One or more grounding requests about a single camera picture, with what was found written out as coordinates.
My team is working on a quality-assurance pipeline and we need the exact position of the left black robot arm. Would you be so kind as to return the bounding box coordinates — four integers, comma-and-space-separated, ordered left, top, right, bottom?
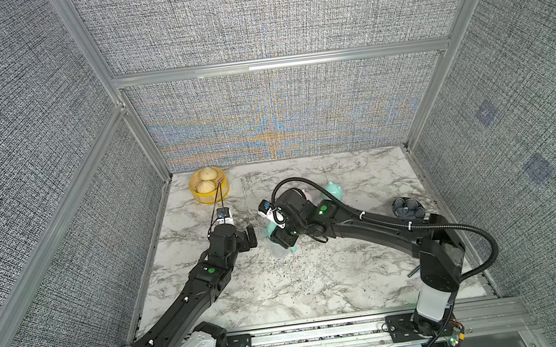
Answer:
130, 224, 258, 347

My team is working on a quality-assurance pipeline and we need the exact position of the aluminium front rail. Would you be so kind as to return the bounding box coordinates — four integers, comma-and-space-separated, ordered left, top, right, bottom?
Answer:
226, 297, 541, 347

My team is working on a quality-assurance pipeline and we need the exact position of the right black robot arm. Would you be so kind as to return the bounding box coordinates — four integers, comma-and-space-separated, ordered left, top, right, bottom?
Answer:
258, 188, 466, 324

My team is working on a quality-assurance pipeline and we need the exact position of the upper beige bun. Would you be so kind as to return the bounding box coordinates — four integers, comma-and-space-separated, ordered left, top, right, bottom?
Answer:
198, 166, 218, 181

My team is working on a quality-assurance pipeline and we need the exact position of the pink bottle cap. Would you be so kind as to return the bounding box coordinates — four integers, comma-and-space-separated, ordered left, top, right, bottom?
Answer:
303, 189, 314, 202

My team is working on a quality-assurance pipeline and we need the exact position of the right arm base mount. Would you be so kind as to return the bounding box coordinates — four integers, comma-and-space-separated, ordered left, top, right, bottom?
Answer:
382, 308, 465, 344

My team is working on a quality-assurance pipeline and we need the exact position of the mint bottle cap front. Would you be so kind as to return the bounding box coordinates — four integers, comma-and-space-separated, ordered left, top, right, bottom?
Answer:
322, 181, 344, 201

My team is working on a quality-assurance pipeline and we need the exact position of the beige bun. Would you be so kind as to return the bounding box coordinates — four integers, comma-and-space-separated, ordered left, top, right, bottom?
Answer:
196, 180, 217, 194
198, 166, 218, 181

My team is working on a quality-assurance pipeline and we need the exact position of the dark blue flower dish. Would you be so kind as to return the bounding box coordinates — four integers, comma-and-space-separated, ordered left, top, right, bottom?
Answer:
391, 197, 426, 220

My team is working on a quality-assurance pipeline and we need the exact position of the clear bottle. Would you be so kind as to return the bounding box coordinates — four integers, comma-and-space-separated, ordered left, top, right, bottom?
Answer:
269, 243, 294, 259

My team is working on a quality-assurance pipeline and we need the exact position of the lower beige bun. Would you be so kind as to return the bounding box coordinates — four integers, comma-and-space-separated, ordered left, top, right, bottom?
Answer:
196, 180, 217, 194

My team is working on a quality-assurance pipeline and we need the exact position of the mint bottle cap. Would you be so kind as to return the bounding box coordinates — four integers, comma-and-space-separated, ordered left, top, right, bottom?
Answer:
322, 181, 344, 201
263, 222, 277, 239

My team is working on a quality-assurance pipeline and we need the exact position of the yellow steamer basket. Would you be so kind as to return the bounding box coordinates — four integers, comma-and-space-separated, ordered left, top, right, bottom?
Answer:
188, 166, 230, 204

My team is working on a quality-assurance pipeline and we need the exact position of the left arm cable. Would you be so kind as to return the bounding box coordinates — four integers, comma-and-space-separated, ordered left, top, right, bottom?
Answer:
200, 176, 231, 235

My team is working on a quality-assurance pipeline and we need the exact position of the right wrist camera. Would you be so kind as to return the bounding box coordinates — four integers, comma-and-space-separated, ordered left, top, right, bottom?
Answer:
257, 199, 286, 228

